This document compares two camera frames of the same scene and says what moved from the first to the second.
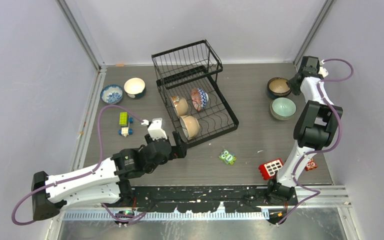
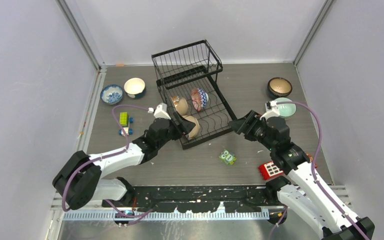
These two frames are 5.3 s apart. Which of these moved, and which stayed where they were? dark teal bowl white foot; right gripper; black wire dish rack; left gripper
Moved: right gripper; left gripper
Stayed: black wire dish rack; dark teal bowl white foot
